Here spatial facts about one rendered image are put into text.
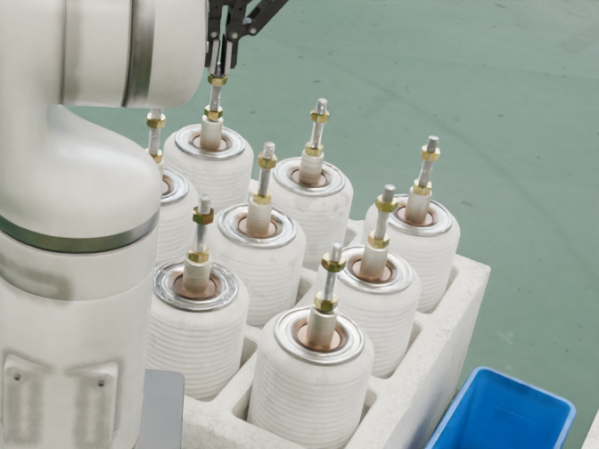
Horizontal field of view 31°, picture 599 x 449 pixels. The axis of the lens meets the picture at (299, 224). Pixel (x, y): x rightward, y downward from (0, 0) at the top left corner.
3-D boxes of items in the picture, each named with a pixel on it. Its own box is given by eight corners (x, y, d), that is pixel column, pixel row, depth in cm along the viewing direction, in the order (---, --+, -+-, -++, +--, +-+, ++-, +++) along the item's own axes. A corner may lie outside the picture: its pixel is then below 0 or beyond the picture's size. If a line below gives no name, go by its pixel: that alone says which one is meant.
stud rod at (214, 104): (217, 130, 113) (225, 65, 109) (209, 131, 113) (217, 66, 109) (213, 126, 114) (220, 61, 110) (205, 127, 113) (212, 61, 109)
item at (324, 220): (255, 283, 125) (275, 147, 116) (334, 304, 124) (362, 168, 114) (231, 330, 117) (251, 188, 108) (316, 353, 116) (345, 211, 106)
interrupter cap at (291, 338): (371, 371, 86) (372, 364, 86) (277, 367, 85) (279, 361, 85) (356, 314, 93) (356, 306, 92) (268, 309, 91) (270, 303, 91)
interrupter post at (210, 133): (217, 153, 113) (220, 125, 111) (195, 148, 113) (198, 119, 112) (224, 143, 115) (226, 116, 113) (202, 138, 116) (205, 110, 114)
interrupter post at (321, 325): (334, 349, 88) (341, 317, 86) (306, 347, 88) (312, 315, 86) (331, 330, 90) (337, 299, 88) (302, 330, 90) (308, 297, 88)
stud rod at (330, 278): (315, 323, 87) (331, 247, 83) (315, 316, 88) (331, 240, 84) (328, 325, 87) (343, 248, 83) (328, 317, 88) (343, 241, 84)
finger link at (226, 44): (225, 41, 107) (223, 76, 109) (232, 42, 107) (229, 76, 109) (222, 33, 109) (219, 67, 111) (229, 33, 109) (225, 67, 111)
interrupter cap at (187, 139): (233, 169, 111) (233, 164, 110) (163, 152, 112) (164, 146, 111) (253, 139, 117) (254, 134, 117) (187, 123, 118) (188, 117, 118)
